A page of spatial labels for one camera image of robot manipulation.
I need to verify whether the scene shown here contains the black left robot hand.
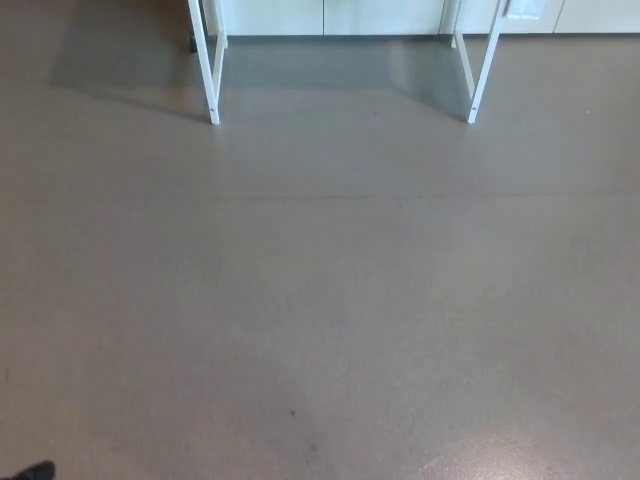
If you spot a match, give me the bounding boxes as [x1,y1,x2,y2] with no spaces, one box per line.
[13,459,56,480]

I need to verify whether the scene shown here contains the white cabinet fronts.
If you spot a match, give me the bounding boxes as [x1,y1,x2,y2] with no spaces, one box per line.
[219,0,640,37]

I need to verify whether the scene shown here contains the white desk with metal frame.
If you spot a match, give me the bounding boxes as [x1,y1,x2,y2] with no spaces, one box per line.
[187,0,544,125]

